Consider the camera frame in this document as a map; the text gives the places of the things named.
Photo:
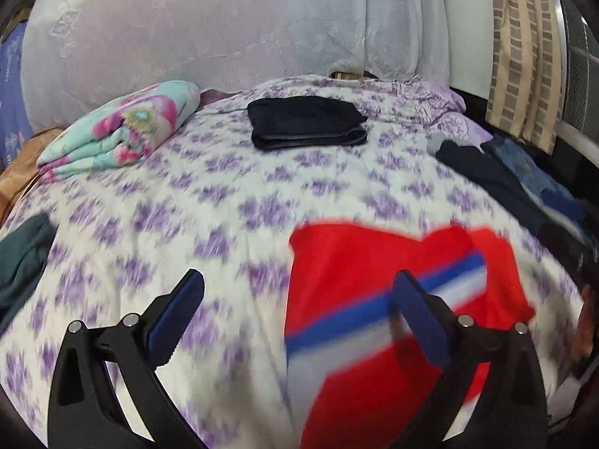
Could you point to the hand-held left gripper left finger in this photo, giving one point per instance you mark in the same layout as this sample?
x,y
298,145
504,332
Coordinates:
x,y
175,311

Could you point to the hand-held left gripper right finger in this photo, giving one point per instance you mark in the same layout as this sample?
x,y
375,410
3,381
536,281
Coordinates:
x,y
419,313

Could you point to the red pants with blue-white stripe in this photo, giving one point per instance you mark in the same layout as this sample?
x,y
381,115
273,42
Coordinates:
x,y
346,280

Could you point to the dark green pants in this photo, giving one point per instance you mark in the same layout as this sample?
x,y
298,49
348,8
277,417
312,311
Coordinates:
x,y
23,262

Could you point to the black folded pants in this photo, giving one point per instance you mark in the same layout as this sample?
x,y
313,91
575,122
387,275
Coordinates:
x,y
304,119

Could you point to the purple floral bedspread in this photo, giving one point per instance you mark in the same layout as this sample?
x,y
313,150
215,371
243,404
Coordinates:
x,y
187,224

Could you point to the black garment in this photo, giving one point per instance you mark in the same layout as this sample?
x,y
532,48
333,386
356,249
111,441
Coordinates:
x,y
486,173

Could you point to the grey sock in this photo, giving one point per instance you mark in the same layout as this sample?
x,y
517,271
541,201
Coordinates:
x,y
436,140

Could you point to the teal pink floral folded blanket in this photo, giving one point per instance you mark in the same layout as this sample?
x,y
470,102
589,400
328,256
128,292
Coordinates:
x,y
121,126

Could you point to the orange brown cloth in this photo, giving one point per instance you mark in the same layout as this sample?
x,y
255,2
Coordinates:
x,y
18,168

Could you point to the beige grey striped curtain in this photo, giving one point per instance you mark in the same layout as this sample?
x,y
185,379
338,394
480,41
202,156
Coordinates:
x,y
524,56

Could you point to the white lace cloth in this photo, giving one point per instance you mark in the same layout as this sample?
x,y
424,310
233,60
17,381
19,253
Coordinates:
x,y
224,23

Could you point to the metal mesh screen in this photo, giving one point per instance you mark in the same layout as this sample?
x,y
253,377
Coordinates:
x,y
582,70

